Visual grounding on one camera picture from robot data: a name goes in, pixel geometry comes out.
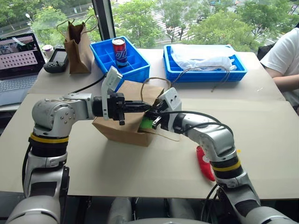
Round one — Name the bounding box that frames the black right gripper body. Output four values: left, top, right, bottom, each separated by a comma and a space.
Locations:
149, 100, 170, 130

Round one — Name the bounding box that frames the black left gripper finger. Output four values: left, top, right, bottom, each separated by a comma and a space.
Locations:
125, 100, 150, 109
125, 106, 152, 115

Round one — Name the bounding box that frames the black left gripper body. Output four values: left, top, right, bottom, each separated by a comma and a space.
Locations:
107, 92, 127, 126

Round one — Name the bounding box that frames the green plush toy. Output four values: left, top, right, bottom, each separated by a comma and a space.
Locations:
139, 116, 154, 130

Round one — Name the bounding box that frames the tall upright brown paper bag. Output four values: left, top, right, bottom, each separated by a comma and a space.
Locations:
56, 14, 99, 75

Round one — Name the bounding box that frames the white plastic bag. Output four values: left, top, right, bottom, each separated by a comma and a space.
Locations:
171, 43, 237, 71

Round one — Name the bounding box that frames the blue divided plastic crate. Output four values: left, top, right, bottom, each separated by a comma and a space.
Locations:
89, 36, 151, 84

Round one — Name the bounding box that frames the red and blue soda can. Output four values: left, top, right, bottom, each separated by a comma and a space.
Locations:
111, 37, 128, 69

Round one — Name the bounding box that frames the blue shallow plastic crate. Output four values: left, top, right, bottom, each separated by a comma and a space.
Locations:
163, 44, 248, 83

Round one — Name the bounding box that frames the red snack packet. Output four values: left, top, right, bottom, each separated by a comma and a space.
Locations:
195, 146, 216, 182

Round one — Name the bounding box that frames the black handheld controller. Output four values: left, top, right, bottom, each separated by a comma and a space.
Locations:
43, 47, 69, 74

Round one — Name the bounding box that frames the white cup with purple print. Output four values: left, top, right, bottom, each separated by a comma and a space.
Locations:
42, 44, 55, 62

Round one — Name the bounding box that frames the grey rounded shape under table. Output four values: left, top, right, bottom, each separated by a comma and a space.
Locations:
167, 198, 199, 222
107, 197, 133, 224

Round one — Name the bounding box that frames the open laptop computer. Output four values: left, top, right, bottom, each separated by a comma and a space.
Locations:
0, 32, 46, 107

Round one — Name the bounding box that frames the black chair back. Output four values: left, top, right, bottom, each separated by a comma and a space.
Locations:
257, 43, 277, 62

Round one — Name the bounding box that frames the person in white shirt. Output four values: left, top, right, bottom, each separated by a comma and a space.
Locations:
259, 22, 299, 108

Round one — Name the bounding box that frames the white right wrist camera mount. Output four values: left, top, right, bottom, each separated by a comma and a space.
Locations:
158, 87, 183, 113

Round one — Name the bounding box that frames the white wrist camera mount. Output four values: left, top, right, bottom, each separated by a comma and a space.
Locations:
100, 66, 123, 121
158, 87, 183, 113

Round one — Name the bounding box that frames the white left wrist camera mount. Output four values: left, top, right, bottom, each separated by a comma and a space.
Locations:
100, 66, 123, 121

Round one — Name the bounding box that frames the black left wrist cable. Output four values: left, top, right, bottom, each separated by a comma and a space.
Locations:
71, 74, 108, 94

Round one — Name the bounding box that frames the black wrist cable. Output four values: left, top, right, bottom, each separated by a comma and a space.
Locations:
157, 110, 235, 136
71, 74, 108, 94

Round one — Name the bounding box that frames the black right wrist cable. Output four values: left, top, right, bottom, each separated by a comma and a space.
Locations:
157, 110, 235, 136

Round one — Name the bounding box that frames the brown twine cord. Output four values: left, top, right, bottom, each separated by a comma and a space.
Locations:
172, 65, 231, 93

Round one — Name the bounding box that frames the dark window frame pillar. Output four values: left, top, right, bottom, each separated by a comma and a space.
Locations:
91, 0, 116, 42

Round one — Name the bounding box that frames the black right shoulder cable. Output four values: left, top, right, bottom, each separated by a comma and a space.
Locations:
200, 183, 220, 221

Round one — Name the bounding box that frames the black shoulder cable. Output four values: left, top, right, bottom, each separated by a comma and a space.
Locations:
200, 183, 220, 221
21, 142, 34, 195

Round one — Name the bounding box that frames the black left shoulder cable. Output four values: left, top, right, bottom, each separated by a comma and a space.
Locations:
21, 142, 34, 195

